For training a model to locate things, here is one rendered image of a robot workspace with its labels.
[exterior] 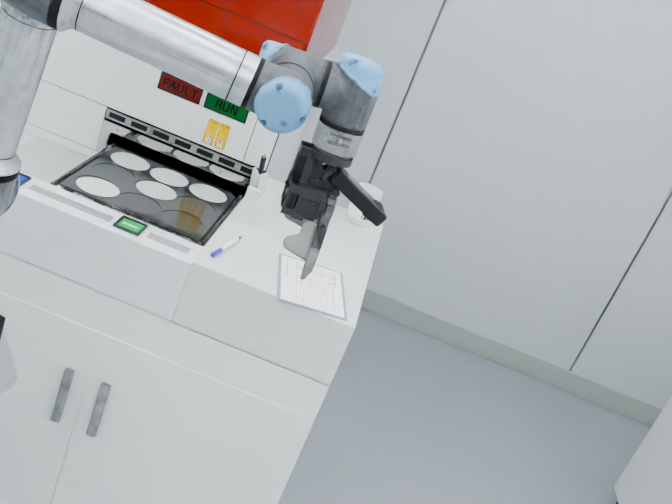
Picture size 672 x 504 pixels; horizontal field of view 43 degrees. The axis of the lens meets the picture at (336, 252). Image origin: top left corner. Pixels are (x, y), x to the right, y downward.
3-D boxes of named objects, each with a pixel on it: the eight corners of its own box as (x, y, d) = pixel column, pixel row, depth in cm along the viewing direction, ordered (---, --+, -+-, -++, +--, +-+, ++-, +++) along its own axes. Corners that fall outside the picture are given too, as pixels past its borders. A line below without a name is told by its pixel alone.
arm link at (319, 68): (259, 49, 123) (331, 74, 124) (267, 30, 133) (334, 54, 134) (244, 99, 126) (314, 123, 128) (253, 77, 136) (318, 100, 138)
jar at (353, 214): (346, 211, 225) (359, 179, 222) (371, 221, 225) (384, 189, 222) (343, 219, 219) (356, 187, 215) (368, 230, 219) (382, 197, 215)
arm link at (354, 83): (337, 45, 134) (387, 63, 135) (314, 110, 138) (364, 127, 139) (337, 54, 127) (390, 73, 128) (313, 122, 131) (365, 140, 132)
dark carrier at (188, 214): (116, 147, 225) (116, 145, 225) (236, 196, 226) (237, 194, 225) (58, 185, 194) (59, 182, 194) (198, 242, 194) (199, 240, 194)
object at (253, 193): (240, 211, 200) (258, 160, 195) (255, 217, 200) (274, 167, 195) (233, 220, 194) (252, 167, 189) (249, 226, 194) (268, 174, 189)
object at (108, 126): (97, 150, 232) (105, 118, 228) (247, 211, 232) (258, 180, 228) (94, 151, 230) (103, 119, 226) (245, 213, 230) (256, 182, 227)
